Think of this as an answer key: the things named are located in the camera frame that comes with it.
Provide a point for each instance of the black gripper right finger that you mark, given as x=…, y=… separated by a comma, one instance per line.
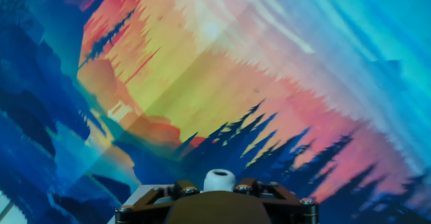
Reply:
x=289, y=208

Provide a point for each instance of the colourful sunset forest cloth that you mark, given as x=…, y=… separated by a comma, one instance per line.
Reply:
x=215, y=66

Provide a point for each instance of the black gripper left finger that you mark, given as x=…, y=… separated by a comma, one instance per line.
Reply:
x=144, y=207

